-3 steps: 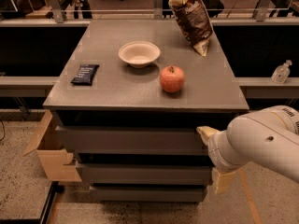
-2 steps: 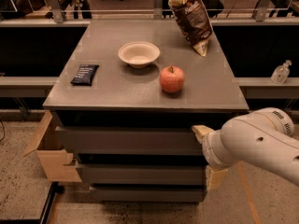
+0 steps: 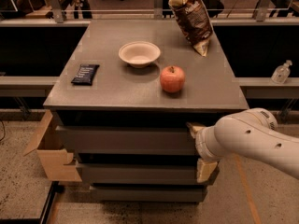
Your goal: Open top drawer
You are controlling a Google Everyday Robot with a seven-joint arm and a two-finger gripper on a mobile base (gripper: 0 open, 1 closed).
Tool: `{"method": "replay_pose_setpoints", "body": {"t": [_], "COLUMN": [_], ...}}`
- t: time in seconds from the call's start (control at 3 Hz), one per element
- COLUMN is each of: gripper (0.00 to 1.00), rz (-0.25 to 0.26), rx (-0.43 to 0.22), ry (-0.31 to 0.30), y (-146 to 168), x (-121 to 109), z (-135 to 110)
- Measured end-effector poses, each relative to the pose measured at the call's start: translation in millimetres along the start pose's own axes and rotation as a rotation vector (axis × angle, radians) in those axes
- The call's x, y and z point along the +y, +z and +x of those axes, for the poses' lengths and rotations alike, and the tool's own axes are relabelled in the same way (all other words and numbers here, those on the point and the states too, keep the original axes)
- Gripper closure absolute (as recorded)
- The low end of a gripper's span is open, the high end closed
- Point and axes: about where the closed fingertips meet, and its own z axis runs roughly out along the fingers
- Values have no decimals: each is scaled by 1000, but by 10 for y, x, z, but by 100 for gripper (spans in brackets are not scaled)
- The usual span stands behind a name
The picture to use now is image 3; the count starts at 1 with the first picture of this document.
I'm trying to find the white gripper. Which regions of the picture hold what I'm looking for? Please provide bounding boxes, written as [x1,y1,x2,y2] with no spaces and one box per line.
[186,122,225,183]

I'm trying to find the grey top drawer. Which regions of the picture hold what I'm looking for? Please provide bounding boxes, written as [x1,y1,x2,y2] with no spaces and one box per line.
[56,126,196,156]

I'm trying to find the grey drawer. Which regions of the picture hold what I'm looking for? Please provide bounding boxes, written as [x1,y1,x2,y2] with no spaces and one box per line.
[56,126,196,156]
[76,162,201,185]
[90,186,207,203]

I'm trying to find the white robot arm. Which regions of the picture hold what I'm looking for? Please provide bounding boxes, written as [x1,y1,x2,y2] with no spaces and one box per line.
[187,108,299,183]

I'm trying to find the grey middle drawer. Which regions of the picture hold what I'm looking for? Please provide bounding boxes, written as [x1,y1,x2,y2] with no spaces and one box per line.
[76,162,201,185]

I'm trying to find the grey drawer cabinet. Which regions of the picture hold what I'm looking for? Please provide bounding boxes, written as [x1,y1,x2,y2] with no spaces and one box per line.
[44,20,248,189]

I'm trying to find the grey bottom drawer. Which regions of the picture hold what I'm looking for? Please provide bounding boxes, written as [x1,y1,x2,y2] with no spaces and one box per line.
[90,186,207,203]

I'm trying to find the red apple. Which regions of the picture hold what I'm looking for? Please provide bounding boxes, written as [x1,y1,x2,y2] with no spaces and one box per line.
[160,65,185,93]

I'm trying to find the clear sanitizer pump bottle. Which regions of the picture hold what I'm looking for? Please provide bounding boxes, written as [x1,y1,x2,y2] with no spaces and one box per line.
[271,60,292,84]

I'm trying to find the white paper bowl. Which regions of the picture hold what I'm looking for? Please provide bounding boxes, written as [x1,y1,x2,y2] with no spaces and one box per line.
[119,41,161,68]

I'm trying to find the black snack bar packet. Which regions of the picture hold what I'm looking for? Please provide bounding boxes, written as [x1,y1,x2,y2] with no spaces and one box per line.
[71,64,100,86]

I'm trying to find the cardboard box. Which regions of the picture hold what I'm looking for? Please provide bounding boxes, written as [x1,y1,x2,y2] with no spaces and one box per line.
[23,110,81,182]

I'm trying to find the brown chip bag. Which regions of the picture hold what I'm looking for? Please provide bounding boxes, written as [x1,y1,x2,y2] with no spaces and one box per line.
[168,0,213,57]

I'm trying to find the metal railing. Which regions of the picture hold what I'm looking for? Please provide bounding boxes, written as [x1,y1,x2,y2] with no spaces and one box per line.
[0,0,299,25]

